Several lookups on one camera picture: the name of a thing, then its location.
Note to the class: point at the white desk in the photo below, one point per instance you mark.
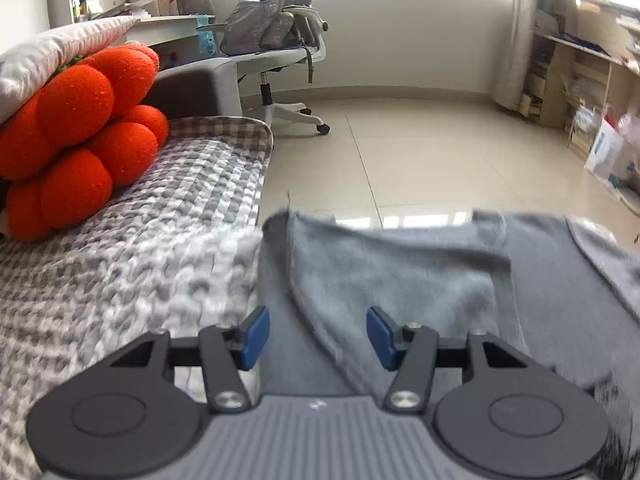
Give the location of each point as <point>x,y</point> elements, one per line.
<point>173,38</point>

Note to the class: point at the grey white quilted bedspread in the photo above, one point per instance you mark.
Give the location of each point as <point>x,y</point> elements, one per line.
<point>176,251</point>

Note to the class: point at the white blue cardboard box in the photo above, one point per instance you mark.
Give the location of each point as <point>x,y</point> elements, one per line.
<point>614,156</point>

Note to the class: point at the grey knitted cat sweater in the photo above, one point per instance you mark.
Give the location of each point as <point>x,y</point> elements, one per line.
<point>551,288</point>

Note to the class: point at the white pillow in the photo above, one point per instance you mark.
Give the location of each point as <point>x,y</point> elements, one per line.
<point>26,67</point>

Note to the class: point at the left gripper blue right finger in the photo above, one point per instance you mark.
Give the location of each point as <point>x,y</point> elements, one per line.
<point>386,337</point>

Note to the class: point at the grey checkered blanket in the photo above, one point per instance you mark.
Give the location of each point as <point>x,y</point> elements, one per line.
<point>225,129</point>

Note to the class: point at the grey backpack on chair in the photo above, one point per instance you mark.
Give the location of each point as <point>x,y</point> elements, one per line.
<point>259,25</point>

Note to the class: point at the wooden desk shelf unit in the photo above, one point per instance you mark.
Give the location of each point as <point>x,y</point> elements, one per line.
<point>583,68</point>

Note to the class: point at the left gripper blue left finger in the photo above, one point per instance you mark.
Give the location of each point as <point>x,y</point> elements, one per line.
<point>250,338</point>

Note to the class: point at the right beige curtain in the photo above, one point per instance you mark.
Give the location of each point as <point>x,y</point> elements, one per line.
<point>514,58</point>

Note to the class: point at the white office chair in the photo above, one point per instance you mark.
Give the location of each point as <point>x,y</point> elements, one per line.
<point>311,50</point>

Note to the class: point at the orange pumpkin cushion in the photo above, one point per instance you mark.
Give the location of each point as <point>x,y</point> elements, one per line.
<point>83,135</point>

